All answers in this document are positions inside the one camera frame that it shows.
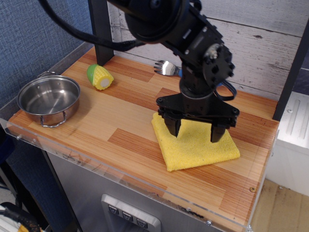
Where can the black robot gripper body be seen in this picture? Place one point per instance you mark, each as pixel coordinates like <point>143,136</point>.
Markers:
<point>207,110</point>

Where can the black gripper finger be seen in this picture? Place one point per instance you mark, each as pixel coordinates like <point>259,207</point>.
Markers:
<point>173,124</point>
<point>217,131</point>

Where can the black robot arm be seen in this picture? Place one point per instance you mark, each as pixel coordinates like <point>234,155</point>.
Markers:
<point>206,62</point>

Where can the clear acrylic table guard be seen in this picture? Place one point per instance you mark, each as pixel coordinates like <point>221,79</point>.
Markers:
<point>126,149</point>

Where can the blue handled metal spork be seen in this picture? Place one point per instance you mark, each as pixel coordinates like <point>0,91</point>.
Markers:
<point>167,68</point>

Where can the black left frame post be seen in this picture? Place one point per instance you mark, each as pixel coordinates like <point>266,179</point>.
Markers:
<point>100,22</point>

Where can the yellow green toy corn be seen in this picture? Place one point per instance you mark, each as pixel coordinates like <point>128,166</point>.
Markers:
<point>99,77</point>

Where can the yellow towel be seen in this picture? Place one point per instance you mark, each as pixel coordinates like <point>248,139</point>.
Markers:
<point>192,147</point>

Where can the white ribbed side unit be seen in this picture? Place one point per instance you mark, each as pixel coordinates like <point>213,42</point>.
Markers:
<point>288,165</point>

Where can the small stainless steel pot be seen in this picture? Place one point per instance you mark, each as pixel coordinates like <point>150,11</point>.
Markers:
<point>50,100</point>

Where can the yellow black object bottom left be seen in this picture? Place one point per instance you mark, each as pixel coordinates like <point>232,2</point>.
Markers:
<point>14,219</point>

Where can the silver button control panel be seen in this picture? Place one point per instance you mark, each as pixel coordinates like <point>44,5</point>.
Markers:
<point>115,207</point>

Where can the black frame post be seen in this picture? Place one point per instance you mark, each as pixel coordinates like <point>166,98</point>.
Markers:
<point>100,22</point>
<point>292,76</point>

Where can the black right frame post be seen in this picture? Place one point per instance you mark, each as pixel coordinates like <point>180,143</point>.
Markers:
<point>292,76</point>

